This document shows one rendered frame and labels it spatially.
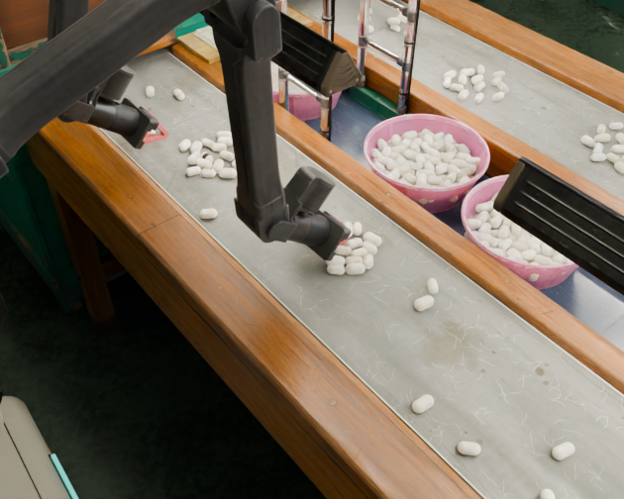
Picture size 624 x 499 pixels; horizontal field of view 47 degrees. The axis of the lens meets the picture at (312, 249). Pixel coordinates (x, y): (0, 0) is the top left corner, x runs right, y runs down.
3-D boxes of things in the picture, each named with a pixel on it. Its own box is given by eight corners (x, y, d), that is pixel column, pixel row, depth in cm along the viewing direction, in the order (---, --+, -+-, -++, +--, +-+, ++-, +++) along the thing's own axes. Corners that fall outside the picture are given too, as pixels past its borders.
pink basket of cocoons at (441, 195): (456, 240, 147) (463, 205, 141) (340, 198, 157) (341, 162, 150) (499, 170, 164) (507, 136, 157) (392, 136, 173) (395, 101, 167)
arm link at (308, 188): (233, 207, 116) (264, 239, 112) (270, 148, 113) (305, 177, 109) (276, 218, 126) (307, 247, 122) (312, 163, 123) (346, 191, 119)
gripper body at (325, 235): (313, 202, 131) (288, 194, 125) (351, 232, 126) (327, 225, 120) (295, 232, 133) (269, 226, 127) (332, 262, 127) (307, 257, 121)
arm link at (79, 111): (38, 92, 130) (59, 116, 126) (67, 36, 127) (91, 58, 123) (91, 110, 140) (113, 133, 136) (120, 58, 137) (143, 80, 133)
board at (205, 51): (209, 64, 179) (208, 60, 178) (176, 42, 187) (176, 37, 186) (312, 25, 194) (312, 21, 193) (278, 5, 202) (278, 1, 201)
